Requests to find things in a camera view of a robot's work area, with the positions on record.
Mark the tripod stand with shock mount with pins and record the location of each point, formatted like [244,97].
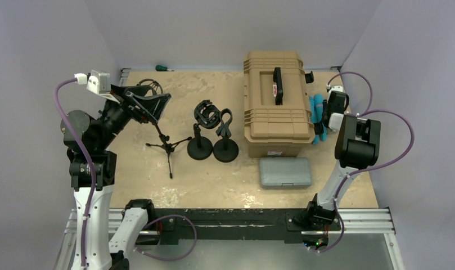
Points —
[169,148]

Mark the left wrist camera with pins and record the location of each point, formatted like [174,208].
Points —
[97,82]

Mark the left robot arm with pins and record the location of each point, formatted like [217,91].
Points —
[92,170]

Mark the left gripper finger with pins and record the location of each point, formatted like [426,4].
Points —
[138,90]
[163,101]

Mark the green object at wall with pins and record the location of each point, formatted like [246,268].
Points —
[162,68]

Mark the round base shock mount stand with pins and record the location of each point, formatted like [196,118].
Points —
[207,116]

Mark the grey plastic box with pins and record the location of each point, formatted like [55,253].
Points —
[285,172]

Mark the blue microphone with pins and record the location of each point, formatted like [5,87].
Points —
[318,105]
[314,118]

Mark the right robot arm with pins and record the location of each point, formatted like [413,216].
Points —
[357,148]

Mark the round base clip stand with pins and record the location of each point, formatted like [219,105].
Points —
[225,150]

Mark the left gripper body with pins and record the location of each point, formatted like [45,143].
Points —
[137,113]

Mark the tan tool case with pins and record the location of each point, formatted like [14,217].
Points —
[277,113]

